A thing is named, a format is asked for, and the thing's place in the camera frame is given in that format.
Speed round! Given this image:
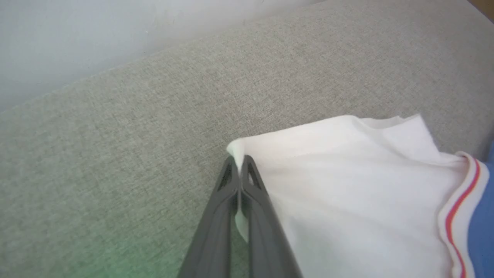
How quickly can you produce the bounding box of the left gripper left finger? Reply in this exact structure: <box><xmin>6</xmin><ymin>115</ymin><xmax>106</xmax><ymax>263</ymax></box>
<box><xmin>177</xmin><ymin>156</ymin><xmax>240</xmax><ymax>278</ymax></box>

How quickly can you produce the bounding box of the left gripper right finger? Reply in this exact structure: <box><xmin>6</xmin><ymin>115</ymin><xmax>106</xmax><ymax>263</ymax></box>
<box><xmin>240</xmin><ymin>155</ymin><xmax>304</xmax><ymax>278</ymax></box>

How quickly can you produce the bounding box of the blue white basketball jersey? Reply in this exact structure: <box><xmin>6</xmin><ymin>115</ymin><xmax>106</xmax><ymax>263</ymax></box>
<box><xmin>226</xmin><ymin>114</ymin><xmax>494</xmax><ymax>278</ymax></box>

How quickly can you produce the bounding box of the grey fabric sofa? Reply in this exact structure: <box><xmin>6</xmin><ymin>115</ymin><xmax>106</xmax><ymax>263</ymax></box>
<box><xmin>0</xmin><ymin>0</ymin><xmax>494</xmax><ymax>278</ymax></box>

